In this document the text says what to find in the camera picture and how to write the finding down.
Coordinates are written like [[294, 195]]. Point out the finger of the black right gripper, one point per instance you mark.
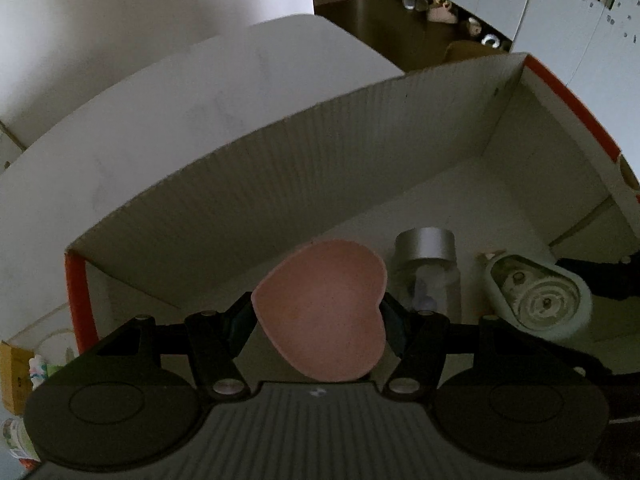
[[616, 281]]

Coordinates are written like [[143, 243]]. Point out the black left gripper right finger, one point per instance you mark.
[[423, 340]]

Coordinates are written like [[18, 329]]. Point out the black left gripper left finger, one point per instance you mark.
[[210, 340]]

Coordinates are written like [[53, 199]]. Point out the pink heart-shaped dish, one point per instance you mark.
[[320, 308]]

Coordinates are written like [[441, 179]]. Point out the red white cardboard box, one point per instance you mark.
[[495, 150]]

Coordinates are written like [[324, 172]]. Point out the glass jar with silver lid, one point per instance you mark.
[[426, 277]]

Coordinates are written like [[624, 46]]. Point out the white grey shoe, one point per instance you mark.
[[492, 41]]

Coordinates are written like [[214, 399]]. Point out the pink slipper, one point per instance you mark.
[[440, 11]]

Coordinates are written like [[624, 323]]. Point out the pale blue cabinet wall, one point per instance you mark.
[[592, 46]]

